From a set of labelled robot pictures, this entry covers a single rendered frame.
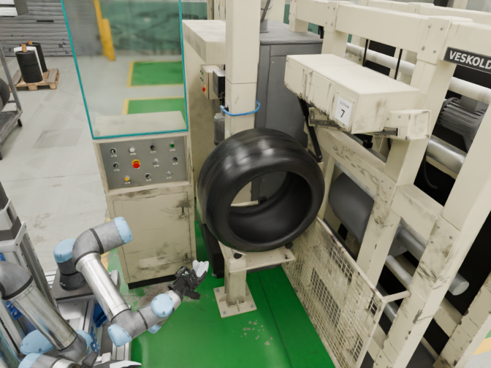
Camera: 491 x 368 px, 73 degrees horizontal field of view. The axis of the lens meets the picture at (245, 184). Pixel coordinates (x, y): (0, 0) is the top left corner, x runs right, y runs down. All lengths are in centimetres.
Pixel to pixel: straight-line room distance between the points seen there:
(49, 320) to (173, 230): 130
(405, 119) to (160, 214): 167
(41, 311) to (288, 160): 103
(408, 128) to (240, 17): 85
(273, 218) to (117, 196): 101
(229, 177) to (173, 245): 126
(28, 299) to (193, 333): 145
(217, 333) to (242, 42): 185
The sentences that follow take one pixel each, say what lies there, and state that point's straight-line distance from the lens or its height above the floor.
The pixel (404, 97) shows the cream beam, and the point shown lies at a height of 176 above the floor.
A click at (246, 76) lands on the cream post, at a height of 169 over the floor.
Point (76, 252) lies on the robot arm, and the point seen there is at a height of 119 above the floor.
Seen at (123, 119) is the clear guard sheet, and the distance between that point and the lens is 204.
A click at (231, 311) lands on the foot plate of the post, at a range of 259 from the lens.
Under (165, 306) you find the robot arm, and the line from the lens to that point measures 125.
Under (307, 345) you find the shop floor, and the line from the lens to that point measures 251.
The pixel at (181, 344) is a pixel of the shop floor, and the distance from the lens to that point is 249.
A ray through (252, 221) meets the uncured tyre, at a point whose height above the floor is 92.
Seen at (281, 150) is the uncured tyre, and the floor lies 147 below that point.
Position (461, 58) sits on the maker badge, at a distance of 132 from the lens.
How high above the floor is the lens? 210
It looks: 32 degrees down
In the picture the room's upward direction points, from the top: 2 degrees clockwise
